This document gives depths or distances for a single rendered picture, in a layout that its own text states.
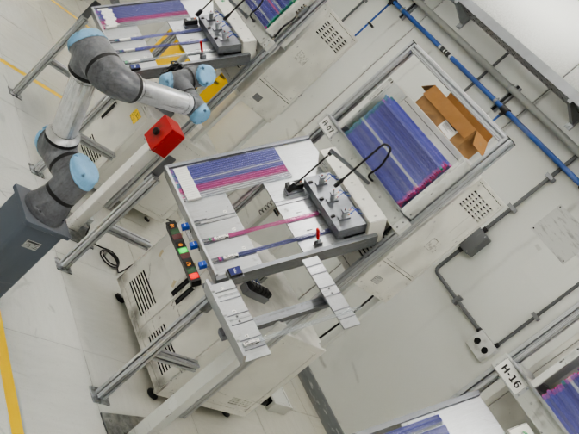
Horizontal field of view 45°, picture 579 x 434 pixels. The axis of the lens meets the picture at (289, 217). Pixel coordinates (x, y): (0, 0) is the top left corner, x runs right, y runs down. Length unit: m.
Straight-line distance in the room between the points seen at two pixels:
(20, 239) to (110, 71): 0.67
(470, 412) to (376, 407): 1.90
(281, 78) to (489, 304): 1.79
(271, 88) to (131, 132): 0.84
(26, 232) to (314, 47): 2.21
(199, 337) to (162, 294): 0.34
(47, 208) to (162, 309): 1.06
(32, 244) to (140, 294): 1.07
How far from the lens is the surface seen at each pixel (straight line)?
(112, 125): 4.18
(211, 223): 2.92
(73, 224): 3.76
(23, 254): 2.53
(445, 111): 3.47
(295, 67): 4.12
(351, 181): 3.06
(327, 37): 4.10
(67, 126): 2.39
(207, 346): 3.08
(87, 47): 2.20
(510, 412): 2.74
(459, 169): 2.89
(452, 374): 4.28
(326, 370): 4.66
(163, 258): 3.42
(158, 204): 4.40
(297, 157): 3.26
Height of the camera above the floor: 1.68
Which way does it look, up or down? 13 degrees down
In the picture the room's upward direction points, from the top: 49 degrees clockwise
